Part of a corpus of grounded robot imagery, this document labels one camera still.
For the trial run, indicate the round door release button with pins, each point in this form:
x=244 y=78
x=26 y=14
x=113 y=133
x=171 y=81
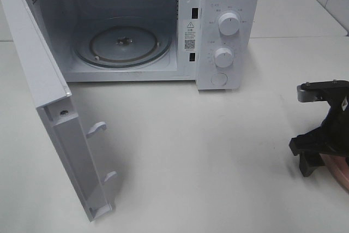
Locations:
x=219 y=79

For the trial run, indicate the glass turntable plate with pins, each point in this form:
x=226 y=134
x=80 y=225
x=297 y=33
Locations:
x=122 y=42

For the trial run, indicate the white upper power knob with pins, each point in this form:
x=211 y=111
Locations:
x=229 y=23

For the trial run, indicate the pink plate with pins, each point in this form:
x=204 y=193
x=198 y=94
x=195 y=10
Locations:
x=338 y=167

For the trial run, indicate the white microwave oven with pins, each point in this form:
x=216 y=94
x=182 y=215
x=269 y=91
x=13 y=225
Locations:
x=190 y=56

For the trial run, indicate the white lower timer knob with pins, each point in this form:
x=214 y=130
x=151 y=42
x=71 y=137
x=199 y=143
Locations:
x=224 y=57

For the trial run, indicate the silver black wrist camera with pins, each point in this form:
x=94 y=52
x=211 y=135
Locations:
x=331 y=91

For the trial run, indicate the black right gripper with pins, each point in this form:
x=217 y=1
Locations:
x=330 y=138

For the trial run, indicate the white microwave door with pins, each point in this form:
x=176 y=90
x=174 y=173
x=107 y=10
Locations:
x=53 y=102

